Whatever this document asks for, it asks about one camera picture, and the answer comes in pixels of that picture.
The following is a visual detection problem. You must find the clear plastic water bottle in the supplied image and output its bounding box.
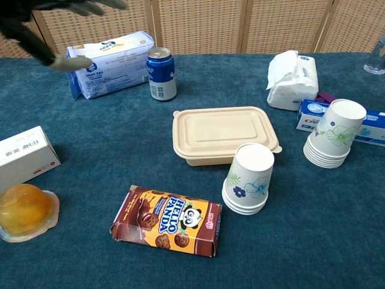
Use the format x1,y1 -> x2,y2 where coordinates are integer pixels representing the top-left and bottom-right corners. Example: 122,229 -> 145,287
363,33 -> 385,75

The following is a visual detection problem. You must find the stack of floral paper cups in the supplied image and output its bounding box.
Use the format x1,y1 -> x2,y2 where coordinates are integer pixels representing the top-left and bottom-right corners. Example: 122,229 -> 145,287
303,98 -> 368,169

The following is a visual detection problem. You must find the orange fruit jelly cup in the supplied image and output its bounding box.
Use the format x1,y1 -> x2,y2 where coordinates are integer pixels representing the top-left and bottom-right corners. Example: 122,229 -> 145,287
0,183 -> 60,243

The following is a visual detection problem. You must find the white cardboard box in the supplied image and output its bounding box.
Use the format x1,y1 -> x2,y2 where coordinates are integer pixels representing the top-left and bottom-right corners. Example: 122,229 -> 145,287
0,125 -> 61,189

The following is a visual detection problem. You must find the blue white tissue pack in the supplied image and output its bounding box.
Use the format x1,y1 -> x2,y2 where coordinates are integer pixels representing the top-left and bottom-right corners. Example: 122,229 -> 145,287
65,30 -> 156,101

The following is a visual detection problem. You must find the beige lidded lunch box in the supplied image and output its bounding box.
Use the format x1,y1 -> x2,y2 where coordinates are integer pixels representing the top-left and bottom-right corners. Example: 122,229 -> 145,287
172,105 -> 283,167

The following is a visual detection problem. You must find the dark teal table cloth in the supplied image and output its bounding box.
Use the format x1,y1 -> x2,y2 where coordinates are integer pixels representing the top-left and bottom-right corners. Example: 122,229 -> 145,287
0,52 -> 385,289

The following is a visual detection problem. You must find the brown Hello Panda box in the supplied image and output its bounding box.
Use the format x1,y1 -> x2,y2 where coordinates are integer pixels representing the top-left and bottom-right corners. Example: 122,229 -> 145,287
109,184 -> 223,258

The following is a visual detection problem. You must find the small purple box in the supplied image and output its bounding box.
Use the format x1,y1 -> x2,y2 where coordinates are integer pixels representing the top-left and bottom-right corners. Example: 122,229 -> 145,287
316,91 -> 334,104

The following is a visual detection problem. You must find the opened white tissue pack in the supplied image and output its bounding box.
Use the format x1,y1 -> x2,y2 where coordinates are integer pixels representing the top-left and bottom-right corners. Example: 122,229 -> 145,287
266,50 -> 319,112

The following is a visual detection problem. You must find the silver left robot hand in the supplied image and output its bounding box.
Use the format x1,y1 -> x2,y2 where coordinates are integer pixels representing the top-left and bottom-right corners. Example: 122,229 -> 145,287
0,0 -> 128,72

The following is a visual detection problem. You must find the blue white toothpaste box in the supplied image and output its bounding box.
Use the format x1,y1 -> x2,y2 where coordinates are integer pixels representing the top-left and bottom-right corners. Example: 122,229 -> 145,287
296,99 -> 385,148

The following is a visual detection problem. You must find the blue drink can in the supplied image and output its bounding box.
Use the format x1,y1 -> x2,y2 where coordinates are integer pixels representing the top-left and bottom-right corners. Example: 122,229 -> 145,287
146,47 -> 177,102

